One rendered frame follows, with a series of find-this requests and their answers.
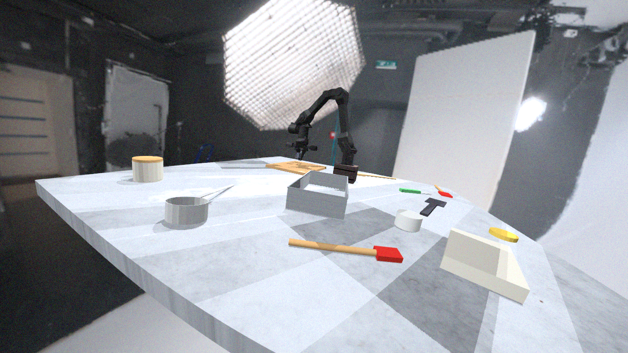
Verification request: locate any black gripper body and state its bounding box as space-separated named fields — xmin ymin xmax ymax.
xmin=285 ymin=135 xmax=317 ymax=151

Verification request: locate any red spatula with wooden handle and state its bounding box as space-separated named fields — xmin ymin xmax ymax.
xmin=288 ymin=238 xmax=403 ymax=263
xmin=434 ymin=185 xmax=453 ymax=198

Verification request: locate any grey rectangular metal tin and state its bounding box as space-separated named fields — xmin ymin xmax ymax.
xmin=285 ymin=170 xmax=349 ymax=220

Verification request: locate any light wooden board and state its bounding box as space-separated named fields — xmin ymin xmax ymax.
xmin=265 ymin=161 xmax=326 ymax=175

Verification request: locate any grey saucepan with long handle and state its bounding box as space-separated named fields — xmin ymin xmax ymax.
xmin=164 ymin=185 xmax=235 ymax=225

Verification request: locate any white flat block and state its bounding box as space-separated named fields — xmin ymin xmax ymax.
xmin=440 ymin=227 xmax=530 ymax=304

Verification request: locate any grey cylindrical container with tan lid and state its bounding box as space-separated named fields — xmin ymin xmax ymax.
xmin=132 ymin=156 xmax=163 ymax=183

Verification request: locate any white cylinder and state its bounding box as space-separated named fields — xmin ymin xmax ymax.
xmin=394 ymin=209 xmax=423 ymax=232

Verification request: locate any dark grey flat spatula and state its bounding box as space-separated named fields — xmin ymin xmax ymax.
xmin=420 ymin=198 xmax=446 ymax=217

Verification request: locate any yellow flat disc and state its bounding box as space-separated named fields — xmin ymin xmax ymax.
xmin=489 ymin=227 xmax=519 ymax=243

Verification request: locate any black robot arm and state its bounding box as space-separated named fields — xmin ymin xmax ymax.
xmin=288 ymin=87 xmax=357 ymax=166

